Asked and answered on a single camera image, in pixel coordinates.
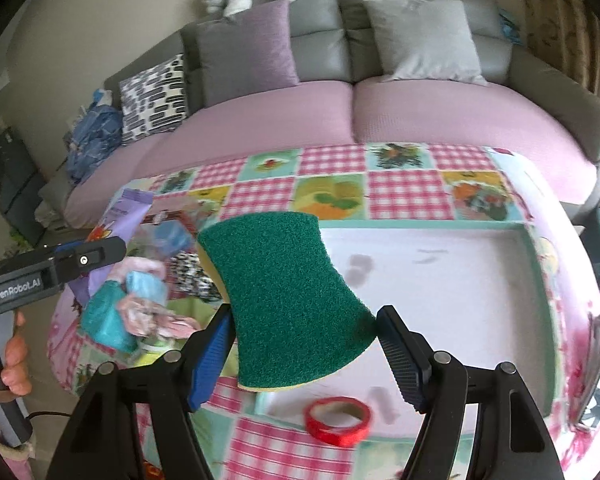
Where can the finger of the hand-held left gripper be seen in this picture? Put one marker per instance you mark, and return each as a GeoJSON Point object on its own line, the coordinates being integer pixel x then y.
{"type": "Point", "coordinates": [95, 256]}

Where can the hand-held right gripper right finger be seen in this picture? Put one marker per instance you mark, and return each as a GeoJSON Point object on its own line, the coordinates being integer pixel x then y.
{"type": "Point", "coordinates": [402, 360]}

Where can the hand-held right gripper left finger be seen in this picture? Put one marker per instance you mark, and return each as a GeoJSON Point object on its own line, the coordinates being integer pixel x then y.
{"type": "Point", "coordinates": [211, 355]}

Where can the purple printed packet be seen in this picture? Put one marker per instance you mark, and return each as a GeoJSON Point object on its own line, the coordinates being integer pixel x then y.
{"type": "Point", "coordinates": [130, 210]}

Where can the black and white patterned cloth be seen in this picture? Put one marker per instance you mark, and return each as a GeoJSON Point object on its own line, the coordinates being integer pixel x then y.
{"type": "Point", "coordinates": [195, 272]}

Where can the green box with toothbrush items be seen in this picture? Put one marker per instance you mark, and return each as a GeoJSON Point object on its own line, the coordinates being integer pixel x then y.
{"type": "Point", "coordinates": [455, 285]}

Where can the green scouring sponge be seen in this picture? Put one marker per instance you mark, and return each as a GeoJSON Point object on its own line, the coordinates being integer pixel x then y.
{"type": "Point", "coordinates": [290, 300]}

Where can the person's left hand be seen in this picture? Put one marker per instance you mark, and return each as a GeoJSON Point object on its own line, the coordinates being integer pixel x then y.
{"type": "Point", "coordinates": [17, 365]}

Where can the green cloth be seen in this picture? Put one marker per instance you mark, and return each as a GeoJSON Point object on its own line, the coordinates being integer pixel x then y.
{"type": "Point", "coordinates": [190, 312]}

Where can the green packet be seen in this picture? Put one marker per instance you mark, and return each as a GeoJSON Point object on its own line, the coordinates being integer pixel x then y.
{"type": "Point", "coordinates": [155, 349]}

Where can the pink printed cloth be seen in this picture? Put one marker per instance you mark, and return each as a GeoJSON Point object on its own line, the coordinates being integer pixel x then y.
{"type": "Point", "coordinates": [150, 317]}

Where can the red tape roll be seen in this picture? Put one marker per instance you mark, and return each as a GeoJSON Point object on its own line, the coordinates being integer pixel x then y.
{"type": "Point", "coordinates": [337, 425]}

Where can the blue clothes pile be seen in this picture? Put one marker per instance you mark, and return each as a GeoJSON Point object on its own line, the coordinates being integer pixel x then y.
{"type": "Point", "coordinates": [92, 135]}

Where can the black and white patterned cushion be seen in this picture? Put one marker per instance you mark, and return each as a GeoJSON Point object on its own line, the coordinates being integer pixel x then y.
{"type": "Point", "coordinates": [152, 95]}

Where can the patchwork checkered tablecloth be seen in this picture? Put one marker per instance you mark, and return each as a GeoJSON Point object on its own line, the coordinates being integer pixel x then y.
{"type": "Point", "coordinates": [330, 160]}

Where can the pink sofa cover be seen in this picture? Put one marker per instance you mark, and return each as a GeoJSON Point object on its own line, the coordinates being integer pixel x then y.
{"type": "Point", "coordinates": [280, 115]}

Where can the purple cushion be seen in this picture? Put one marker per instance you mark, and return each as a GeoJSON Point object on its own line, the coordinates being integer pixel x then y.
{"type": "Point", "coordinates": [245, 55]}

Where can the light grey cushion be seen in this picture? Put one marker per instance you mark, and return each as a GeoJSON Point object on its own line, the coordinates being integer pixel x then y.
{"type": "Point", "coordinates": [425, 40]}

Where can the grey sofa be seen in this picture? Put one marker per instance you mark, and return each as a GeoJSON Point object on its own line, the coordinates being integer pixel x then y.
{"type": "Point", "coordinates": [330, 35]}

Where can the floral beige curtain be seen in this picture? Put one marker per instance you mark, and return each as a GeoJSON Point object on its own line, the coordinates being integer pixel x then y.
{"type": "Point", "coordinates": [560, 20]}

